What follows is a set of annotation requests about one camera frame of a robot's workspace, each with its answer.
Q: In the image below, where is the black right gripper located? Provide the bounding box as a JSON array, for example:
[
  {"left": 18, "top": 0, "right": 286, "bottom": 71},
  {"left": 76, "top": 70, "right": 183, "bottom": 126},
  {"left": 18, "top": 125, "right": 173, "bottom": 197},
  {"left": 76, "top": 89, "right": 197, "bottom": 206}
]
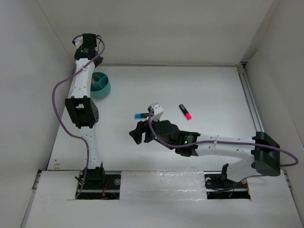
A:
[{"left": 129, "top": 114, "right": 175, "bottom": 150}]

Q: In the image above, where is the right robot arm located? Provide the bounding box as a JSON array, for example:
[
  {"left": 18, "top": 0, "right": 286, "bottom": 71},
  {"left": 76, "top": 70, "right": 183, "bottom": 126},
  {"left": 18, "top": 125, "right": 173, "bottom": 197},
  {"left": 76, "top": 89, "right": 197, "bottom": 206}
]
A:
[{"left": 129, "top": 120, "right": 281, "bottom": 187}]

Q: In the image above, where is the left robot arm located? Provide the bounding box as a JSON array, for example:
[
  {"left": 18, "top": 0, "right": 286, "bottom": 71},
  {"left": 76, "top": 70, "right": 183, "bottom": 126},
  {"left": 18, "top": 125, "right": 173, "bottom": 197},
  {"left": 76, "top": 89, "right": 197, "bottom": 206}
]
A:
[{"left": 65, "top": 33, "right": 106, "bottom": 188}]

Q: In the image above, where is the blue cap black highlighter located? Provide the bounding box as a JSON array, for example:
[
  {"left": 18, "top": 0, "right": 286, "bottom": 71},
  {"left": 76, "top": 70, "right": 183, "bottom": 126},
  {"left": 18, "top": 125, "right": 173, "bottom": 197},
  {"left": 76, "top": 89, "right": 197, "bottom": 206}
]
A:
[{"left": 134, "top": 113, "right": 152, "bottom": 119}]

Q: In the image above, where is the teal round desk organizer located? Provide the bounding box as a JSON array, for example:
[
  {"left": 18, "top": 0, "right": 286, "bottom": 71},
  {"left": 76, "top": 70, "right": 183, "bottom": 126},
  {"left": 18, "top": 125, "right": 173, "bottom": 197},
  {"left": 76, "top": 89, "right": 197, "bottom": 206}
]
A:
[{"left": 90, "top": 72, "right": 111, "bottom": 99}]

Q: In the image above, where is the pink cap black highlighter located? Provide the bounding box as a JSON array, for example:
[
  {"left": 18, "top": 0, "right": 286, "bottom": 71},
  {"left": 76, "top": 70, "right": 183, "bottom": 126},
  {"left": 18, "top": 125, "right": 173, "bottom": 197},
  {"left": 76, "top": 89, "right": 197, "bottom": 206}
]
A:
[{"left": 179, "top": 104, "right": 192, "bottom": 120}]

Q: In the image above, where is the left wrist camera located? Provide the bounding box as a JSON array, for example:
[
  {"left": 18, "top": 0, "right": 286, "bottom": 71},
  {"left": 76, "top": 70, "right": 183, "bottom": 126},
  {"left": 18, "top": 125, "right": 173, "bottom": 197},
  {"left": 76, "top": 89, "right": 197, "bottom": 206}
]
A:
[{"left": 72, "top": 35, "right": 83, "bottom": 48}]

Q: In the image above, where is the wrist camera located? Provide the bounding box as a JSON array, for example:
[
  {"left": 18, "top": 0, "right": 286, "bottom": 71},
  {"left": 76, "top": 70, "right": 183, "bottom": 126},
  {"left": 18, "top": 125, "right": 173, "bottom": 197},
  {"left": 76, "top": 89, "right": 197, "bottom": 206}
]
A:
[
  {"left": 148, "top": 102, "right": 164, "bottom": 122},
  {"left": 72, "top": 35, "right": 83, "bottom": 48}
]

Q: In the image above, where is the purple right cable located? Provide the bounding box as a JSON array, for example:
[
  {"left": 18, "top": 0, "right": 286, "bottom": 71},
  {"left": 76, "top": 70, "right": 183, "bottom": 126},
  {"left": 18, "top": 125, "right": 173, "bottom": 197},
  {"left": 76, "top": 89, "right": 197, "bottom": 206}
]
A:
[{"left": 147, "top": 107, "right": 299, "bottom": 188}]

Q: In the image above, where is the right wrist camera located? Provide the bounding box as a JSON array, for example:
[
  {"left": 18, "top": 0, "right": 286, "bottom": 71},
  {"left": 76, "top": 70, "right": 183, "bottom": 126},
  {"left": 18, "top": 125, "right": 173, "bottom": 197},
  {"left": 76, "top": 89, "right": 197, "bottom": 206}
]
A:
[{"left": 148, "top": 102, "right": 164, "bottom": 122}]

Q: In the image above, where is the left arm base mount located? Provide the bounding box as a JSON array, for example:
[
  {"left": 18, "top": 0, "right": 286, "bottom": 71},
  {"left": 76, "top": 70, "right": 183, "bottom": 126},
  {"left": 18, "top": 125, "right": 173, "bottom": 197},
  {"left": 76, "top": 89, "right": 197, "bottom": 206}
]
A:
[{"left": 76, "top": 173, "right": 121, "bottom": 200}]

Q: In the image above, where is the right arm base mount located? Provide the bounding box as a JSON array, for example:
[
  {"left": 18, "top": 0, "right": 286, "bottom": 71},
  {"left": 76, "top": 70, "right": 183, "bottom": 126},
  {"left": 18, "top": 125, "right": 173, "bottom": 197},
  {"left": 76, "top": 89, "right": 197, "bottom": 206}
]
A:
[{"left": 204, "top": 164, "right": 251, "bottom": 200}]

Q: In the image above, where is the aluminium rail right side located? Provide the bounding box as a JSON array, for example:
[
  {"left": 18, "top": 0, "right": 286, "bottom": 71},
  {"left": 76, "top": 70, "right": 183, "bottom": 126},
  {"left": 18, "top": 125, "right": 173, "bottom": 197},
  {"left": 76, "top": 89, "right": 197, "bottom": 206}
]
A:
[{"left": 238, "top": 62, "right": 292, "bottom": 190}]

